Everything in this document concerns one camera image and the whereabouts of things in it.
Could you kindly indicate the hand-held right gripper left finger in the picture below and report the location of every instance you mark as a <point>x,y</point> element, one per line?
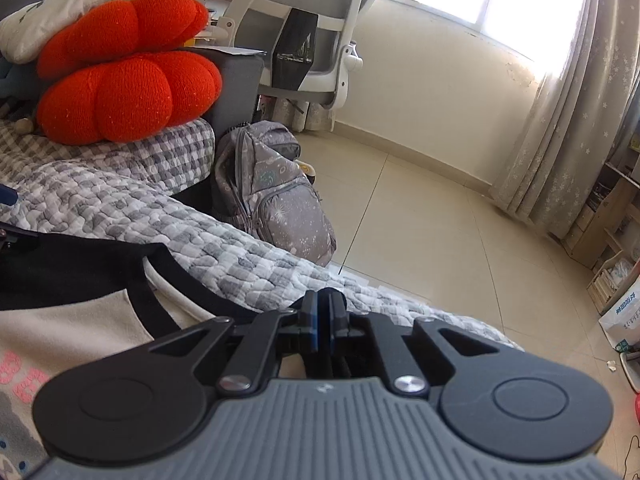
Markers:
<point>312,322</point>

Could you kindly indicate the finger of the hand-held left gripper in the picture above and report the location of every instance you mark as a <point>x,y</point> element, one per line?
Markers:
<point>6,195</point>
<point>12,239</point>

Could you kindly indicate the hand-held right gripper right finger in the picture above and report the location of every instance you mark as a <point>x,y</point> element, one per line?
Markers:
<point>330,322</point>

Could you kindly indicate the black and cream raglan sweater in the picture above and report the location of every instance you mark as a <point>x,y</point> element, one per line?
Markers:
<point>75,280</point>

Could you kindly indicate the blue plush doll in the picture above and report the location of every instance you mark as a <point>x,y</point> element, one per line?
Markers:
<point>15,82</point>

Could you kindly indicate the grey white quilted blanket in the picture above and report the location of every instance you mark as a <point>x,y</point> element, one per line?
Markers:
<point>210,240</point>

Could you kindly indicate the grey patterned backpack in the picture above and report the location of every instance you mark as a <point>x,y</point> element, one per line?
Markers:
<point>275,195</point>

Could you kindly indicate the small white yellow object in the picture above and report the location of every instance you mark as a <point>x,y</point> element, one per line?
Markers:
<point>305,169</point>

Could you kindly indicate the orange pumpkin cushion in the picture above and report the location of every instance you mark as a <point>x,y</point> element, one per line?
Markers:
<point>125,25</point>
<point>130,100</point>

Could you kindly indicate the white printed pillow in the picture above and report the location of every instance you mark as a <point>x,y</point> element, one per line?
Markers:
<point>55,15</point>

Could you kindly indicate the grey fabric sofa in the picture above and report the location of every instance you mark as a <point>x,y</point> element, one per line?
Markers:
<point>235,90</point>

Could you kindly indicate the white paper sheet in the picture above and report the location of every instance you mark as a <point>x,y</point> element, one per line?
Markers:
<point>235,51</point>

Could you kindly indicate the black paper bag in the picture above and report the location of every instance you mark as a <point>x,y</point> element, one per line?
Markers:
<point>295,45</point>

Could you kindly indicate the box of books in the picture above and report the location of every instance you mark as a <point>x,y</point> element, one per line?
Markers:
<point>610,280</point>

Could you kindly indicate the white box with blue print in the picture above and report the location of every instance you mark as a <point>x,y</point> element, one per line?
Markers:
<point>625,315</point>

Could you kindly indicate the wooden shelf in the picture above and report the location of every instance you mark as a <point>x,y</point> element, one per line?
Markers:
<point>607,210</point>

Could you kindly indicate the beige star patterned curtain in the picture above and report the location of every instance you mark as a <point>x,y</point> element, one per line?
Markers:
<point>575,125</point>

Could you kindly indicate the red round object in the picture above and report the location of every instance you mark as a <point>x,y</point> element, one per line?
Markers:
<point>637,410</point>

